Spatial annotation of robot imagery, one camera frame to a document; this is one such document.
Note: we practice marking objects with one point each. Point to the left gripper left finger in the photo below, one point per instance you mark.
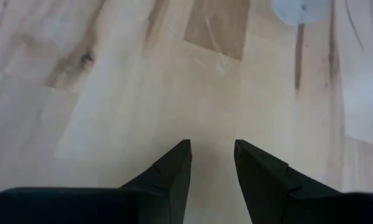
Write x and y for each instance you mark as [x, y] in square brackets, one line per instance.
[149, 202]

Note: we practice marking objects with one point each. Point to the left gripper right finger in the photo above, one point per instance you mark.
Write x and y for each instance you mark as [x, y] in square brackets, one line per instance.
[267, 196]

